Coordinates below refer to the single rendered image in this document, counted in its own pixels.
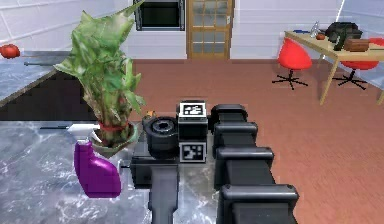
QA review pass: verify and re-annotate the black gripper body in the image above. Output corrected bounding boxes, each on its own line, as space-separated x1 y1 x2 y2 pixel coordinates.
129 114 181 190

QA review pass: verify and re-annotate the grey marble kitchen counter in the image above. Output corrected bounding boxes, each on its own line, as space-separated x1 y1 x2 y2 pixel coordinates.
0 119 222 224
0 49 98 122

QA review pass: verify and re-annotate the purple spray bottle white head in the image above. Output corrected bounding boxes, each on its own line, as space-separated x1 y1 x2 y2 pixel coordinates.
67 123 123 200

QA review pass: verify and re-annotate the green house plant in pot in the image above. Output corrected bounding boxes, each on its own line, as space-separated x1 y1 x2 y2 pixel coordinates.
54 0 148 158

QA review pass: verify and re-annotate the red tomato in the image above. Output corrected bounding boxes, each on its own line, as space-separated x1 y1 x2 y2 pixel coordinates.
0 43 21 60

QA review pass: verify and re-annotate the brown wooden glazed door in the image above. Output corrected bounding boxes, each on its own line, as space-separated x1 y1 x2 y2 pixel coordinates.
185 0 236 61

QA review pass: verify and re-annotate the black framed window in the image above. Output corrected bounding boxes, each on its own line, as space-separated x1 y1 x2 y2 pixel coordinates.
133 0 186 32

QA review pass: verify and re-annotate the red swivel chair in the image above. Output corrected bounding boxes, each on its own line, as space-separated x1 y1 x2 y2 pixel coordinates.
271 36 314 91
332 37 384 91

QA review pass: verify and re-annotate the clear bottle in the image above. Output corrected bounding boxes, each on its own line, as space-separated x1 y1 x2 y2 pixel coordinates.
309 21 321 39

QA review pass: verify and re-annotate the pale wooden table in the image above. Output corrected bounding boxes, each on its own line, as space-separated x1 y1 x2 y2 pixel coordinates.
283 30 384 106

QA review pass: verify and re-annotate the black bag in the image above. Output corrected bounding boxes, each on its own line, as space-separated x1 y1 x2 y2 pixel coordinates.
324 21 364 52

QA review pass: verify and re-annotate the brown box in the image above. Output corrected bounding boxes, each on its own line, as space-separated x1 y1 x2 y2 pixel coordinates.
343 37 371 53

